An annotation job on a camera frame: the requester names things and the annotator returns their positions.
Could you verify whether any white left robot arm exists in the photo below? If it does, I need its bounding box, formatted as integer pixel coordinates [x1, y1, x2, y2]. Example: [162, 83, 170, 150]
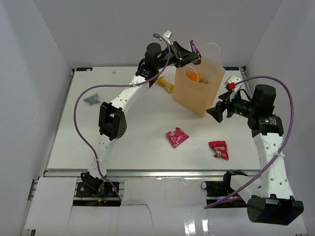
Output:
[81, 41, 201, 196]

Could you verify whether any silver blue snack wrapper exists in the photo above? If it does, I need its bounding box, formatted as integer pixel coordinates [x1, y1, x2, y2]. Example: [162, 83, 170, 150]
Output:
[84, 93, 100, 105]

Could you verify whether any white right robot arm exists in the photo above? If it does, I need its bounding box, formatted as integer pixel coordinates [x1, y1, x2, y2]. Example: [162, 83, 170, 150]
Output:
[207, 85, 304, 226]

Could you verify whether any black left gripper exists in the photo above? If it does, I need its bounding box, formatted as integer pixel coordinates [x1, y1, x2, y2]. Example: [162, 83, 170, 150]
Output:
[155, 40, 198, 70]

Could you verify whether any red chips snack packet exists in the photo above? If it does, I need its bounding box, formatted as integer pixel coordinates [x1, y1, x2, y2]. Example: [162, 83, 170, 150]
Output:
[209, 141, 229, 160]

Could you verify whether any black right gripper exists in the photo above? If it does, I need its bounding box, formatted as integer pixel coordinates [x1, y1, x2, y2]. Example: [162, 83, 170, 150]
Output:
[207, 88, 257, 123]

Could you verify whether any right blue corner label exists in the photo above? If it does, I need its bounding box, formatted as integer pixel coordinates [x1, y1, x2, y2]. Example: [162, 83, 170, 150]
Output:
[223, 66, 240, 71]

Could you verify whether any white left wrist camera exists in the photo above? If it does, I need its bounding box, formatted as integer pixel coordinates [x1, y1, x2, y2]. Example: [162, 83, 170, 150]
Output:
[162, 30, 172, 41]

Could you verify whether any yellow snack bar wrapper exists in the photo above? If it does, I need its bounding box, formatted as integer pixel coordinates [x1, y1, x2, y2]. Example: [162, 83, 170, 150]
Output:
[156, 76, 174, 94]

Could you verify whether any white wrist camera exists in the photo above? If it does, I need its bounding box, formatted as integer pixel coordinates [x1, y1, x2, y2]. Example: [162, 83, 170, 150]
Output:
[162, 30, 172, 41]
[224, 75, 243, 102]

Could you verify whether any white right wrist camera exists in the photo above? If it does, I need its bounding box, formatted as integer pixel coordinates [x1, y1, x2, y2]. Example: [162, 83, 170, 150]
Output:
[224, 75, 243, 102]

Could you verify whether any brown paper bag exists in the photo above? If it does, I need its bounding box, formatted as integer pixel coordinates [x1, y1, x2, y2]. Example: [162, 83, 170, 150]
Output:
[173, 47, 225, 117]

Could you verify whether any orange yellow snack bag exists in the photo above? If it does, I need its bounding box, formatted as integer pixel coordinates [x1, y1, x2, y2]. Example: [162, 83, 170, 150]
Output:
[186, 73, 210, 84]

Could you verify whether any brown chocolate bar wrapper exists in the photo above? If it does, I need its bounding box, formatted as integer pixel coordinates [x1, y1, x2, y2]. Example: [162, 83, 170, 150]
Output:
[189, 40, 202, 65]

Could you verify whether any aluminium table frame rail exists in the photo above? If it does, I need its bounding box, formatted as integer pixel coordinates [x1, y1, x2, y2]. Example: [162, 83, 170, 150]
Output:
[44, 169, 261, 178]

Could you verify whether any blue corner label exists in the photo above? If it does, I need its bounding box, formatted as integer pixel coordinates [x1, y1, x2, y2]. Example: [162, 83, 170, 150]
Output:
[223, 66, 240, 71]
[75, 67, 93, 72]

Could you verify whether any left blue corner label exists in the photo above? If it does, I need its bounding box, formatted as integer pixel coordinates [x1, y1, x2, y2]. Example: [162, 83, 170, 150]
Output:
[75, 67, 93, 72]

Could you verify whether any pink red snack packet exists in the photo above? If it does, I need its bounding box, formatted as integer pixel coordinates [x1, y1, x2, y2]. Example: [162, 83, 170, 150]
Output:
[165, 127, 189, 148]

